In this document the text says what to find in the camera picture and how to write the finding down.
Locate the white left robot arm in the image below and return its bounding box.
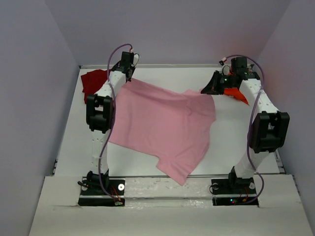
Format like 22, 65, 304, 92
86, 51, 140, 181

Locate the dark red folded t shirt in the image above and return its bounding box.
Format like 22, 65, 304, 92
81, 69, 107, 104

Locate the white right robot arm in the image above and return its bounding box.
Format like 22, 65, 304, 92
201, 55, 290, 179

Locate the aluminium table front rail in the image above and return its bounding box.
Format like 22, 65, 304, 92
110, 173, 285, 178

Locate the orange t shirt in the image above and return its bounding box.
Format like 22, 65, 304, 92
224, 88, 249, 105

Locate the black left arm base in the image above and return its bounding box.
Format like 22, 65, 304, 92
77, 172, 126, 207

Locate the pink t shirt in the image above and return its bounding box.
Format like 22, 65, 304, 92
110, 79, 216, 185

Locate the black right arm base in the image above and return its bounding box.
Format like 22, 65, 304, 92
209, 173, 259, 206

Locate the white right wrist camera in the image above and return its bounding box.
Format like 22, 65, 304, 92
219, 57, 231, 76

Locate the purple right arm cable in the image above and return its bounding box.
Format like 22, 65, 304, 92
221, 55, 265, 204

